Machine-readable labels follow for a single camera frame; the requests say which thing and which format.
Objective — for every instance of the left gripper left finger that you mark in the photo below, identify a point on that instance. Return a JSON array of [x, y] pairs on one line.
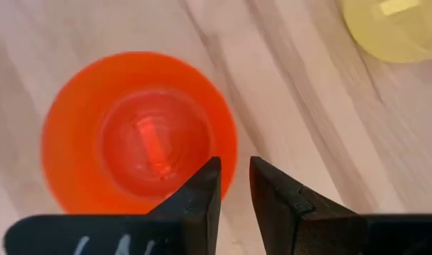
[[202, 212]]

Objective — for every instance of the yellow translucent bowl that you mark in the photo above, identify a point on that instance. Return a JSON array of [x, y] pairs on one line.
[[396, 32]]

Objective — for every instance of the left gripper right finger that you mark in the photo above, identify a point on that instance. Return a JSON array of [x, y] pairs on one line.
[[290, 226]]

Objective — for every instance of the orange translucent bowl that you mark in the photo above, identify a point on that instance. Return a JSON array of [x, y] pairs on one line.
[[95, 141]]

